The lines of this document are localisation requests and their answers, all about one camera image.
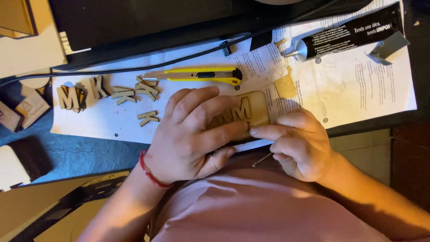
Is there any yellow utility knife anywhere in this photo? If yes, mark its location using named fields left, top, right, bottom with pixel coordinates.
left=142, top=67, right=243, bottom=86

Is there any black glue tube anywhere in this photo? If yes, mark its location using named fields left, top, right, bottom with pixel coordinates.
left=284, top=3, right=404, bottom=63

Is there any plain white paper sheet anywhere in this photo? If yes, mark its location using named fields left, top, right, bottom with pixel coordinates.
left=50, top=33, right=280, bottom=152

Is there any black cable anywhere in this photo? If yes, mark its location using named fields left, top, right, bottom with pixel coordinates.
left=0, top=0, right=340, bottom=89

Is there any small black flat piece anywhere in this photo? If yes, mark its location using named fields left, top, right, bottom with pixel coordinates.
left=249, top=30, right=273, bottom=52

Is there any printed instruction paper sheet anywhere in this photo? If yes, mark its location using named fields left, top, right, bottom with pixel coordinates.
left=234, top=0, right=418, bottom=130

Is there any wooden box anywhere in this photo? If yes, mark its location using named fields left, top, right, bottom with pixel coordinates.
left=0, top=0, right=38, bottom=39

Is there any wooden plaque with raised letters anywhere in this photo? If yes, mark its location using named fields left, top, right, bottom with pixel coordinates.
left=206, top=91, right=271, bottom=142

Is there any grey plastic spatula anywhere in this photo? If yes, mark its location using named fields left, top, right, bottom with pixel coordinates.
left=365, top=31, right=411, bottom=66

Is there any wooden K letter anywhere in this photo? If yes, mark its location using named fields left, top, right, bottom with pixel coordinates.
left=135, top=75, right=160, bottom=102
left=111, top=86, right=137, bottom=106
left=137, top=110, right=160, bottom=127
left=89, top=75, right=110, bottom=100

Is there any pile of wooden M letters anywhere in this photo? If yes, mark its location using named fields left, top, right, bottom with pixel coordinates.
left=56, top=83, right=89, bottom=113

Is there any large black case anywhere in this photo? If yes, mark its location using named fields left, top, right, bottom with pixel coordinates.
left=48, top=0, right=374, bottom=72

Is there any pink shirt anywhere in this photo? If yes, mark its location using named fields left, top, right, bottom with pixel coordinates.
left=149, top=151, right=430, bottom=242

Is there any dark wooden cabinet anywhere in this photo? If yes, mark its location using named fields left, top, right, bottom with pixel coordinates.
left=389, top=124, right=430, bottom=213

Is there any light wooden board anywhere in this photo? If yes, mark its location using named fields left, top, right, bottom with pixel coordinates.
left=0, top=145, right=32, bottom=193

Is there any heap of engraved wooden pieces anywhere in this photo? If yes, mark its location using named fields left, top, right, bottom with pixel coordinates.
left=0, top=69, right=52, bottom=133

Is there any blue cloth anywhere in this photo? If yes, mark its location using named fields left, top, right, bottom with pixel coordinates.
left=0, top=77, right=152, bottom=186

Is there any dark wooden block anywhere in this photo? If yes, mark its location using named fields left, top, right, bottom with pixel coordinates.
left=8, top=136, right=54, bottom=183

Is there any brown cardboard sheet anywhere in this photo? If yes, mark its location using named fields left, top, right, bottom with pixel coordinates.
left=0, top=170, right=151, bottom=242

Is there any thin metal nail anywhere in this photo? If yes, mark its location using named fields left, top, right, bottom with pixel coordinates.
left=252, top=153, right=273, bottom=168

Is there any red cord bracelet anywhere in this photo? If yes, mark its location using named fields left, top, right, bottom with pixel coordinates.
left=138, top=149, right=174, bottom=190

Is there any person's right hand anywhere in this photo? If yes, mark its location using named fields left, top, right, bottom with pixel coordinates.
left=250, top=109, right=334, bottom=183

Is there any person's left hand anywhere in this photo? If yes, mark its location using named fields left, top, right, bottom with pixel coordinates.
left=144, top=86, right=250, bottom=185

